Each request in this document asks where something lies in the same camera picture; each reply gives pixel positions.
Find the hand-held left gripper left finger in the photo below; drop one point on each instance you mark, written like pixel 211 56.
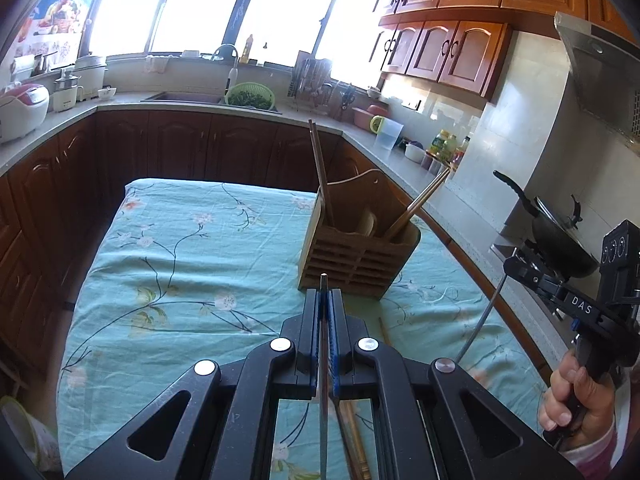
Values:
pixel 315 355

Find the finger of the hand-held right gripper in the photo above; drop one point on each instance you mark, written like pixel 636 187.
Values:
pixel 525 276
pixel 547 267

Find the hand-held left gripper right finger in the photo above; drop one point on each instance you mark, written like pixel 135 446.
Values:
pixel 334 360

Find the wooden utensil holder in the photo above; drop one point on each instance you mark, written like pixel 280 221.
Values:
pixel 350 265

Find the person's right hand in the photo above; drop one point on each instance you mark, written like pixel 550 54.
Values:
pixel 600 402

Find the black wok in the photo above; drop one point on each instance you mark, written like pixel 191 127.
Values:
pixel 560 245

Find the gas stove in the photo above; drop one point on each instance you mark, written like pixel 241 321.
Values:
pixel 502 251

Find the teal floral tablecloth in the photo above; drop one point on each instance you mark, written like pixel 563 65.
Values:
pixel 200 270

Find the spice jars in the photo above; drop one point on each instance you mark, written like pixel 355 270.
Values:
pixel 435 162

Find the yellow oil bottles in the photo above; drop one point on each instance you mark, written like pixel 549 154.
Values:
pixel 440 142

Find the white container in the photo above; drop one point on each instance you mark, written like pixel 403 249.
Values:
pixel 414 153

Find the steel range hood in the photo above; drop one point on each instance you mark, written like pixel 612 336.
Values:
pixel 600 75

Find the pink pot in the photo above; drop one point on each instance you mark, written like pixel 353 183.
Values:
pixel 372 112

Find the wooden base cabinets with countertop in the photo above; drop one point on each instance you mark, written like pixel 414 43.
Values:
pixel 150 150

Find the green colander with greens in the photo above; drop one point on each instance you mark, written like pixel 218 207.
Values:
pixel 250 97

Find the dish rack with boards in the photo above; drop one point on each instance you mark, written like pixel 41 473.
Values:
pixel 312 77

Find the kitchen sink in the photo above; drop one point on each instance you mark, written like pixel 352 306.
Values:
pixel 185 97

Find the sink faucet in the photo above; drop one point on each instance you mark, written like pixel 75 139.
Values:
pixel 232 77

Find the yellow-green plastic basin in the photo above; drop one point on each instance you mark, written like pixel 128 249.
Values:
pixel 25 435

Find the small dark bottle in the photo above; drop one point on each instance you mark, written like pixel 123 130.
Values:
pixel 266 54

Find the yellow dish soap bottle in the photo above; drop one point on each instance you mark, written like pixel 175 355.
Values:
pixel 245 50

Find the white soap dish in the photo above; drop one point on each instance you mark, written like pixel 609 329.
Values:
pixel 191 53

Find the white cloth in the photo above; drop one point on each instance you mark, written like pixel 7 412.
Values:
pixel 156 63

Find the small white bowl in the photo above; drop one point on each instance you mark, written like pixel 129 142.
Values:
pixel 106 93

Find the large white cooker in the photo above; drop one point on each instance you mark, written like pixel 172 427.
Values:
pixel 92 77

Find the small white steamer pot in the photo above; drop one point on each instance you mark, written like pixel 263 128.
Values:
pixel 67 97

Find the kitchen window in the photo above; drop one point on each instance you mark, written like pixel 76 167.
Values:
pixel 200 5

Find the white pink rice cooker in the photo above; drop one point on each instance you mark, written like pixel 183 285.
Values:
pixel 22 110

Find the paper towel roll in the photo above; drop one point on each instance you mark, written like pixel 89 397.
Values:
pixel 22 67

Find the wall switch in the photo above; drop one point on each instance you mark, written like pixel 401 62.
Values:
pixel 412 104

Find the wooden wall cabinets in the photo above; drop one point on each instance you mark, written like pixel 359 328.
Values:
pixel 465 55

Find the fruit wall poster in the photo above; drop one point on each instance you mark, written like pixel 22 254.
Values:
pixel 55 15

